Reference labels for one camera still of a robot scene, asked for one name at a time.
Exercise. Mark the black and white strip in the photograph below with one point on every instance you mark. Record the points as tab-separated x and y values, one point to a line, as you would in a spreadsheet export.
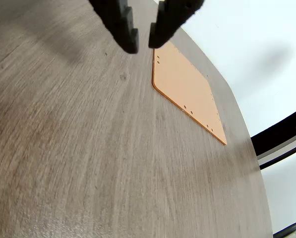
279	141

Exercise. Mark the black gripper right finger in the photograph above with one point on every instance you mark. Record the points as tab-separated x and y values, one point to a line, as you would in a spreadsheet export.
170	22

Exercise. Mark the orange board with holes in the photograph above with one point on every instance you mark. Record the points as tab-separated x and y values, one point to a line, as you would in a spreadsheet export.
185	84

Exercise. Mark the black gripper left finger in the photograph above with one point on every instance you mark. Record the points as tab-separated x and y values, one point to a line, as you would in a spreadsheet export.
120	27

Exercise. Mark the black framed device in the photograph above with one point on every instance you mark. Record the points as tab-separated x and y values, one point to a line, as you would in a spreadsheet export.
292	230

